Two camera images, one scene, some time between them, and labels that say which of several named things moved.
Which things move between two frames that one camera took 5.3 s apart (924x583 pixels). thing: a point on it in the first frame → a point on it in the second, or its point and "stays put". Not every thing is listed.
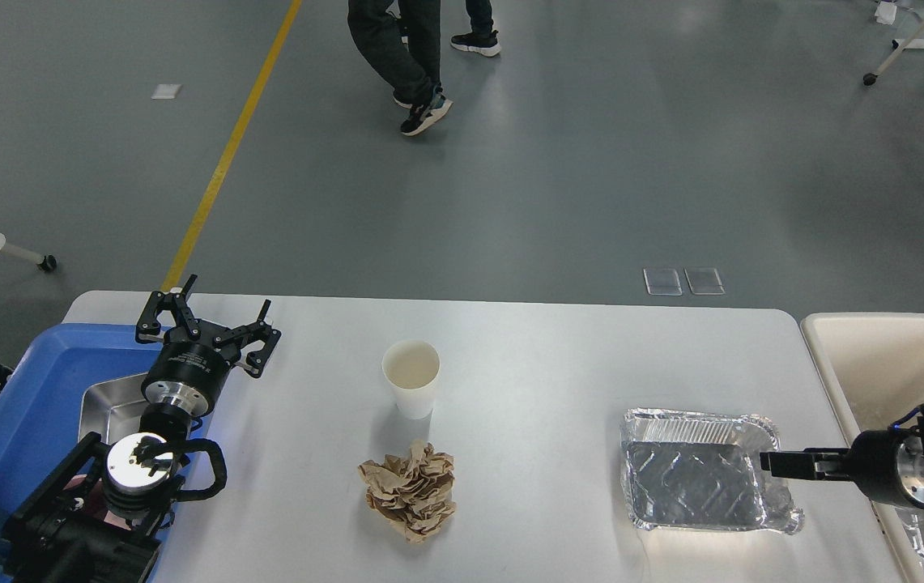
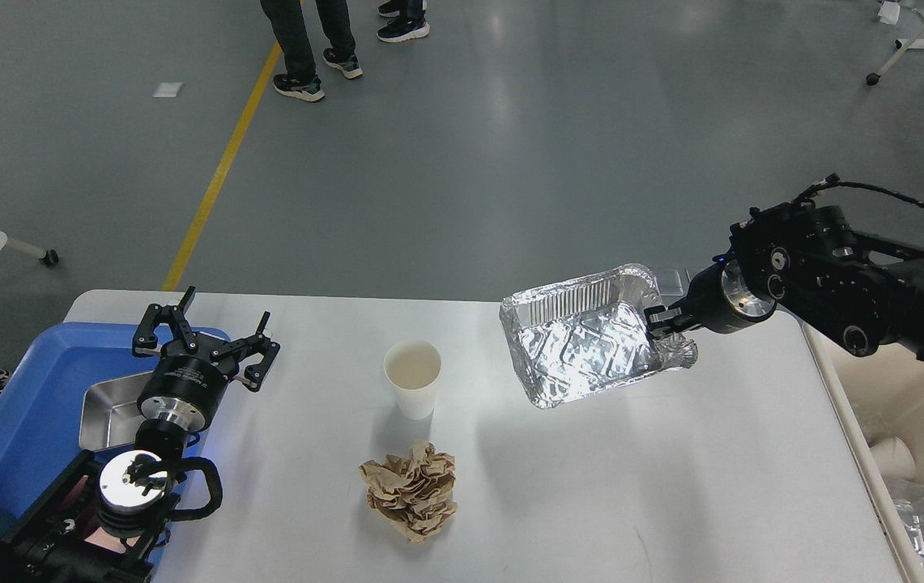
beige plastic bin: [881, 365] stays put
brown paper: [414, 491] stays put
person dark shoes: [482, 39] → [397, 31]
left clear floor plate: [662, 282] stays put
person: [405, 53] → [287, 18]
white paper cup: [411, 367] stays put
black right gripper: [889, 464] → [719, 300]
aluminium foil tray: [693, 468] → [567, 338]
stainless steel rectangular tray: [112, 407] stays put
